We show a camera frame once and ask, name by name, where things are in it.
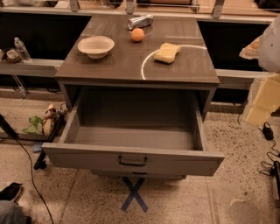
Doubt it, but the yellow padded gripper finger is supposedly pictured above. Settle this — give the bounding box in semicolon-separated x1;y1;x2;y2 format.
246;73;280;126
239;37;260;60

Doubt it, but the yellow sponge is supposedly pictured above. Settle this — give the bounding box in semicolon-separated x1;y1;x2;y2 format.
154;43;181;64

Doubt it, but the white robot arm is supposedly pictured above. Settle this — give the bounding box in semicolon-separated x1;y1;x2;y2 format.
239;15;280;126

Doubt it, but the open grey top drawer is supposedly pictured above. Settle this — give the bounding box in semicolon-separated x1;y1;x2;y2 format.
43;88;224;179

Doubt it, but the grey wooden drawer cabinet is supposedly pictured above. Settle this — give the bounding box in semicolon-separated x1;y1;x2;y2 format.
54;13;221;179

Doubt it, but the orange fruit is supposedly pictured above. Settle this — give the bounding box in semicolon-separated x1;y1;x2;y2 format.
131;28;145;42

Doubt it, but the silver crushed can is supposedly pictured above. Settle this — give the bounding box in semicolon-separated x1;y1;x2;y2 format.
128;14;153;31

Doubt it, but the white ceramic bowl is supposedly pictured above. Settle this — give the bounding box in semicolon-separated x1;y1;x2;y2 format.
78;36;115;59

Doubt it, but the green crumpled bag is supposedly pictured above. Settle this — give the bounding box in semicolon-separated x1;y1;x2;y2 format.
23;115;43;135

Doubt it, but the clear plastic water bottle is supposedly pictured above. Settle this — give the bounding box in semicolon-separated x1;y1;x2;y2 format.
14;37;32;63

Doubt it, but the small round container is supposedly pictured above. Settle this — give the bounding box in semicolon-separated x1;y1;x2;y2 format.
6;49;18;60

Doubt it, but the black shoe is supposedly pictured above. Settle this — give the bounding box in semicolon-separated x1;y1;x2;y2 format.
0;182;23;202

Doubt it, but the black drawer handle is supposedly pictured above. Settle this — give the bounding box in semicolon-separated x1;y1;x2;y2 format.
118;156;148;167

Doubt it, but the black floor cable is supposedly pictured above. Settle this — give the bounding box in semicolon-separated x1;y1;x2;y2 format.
0;114;55;224

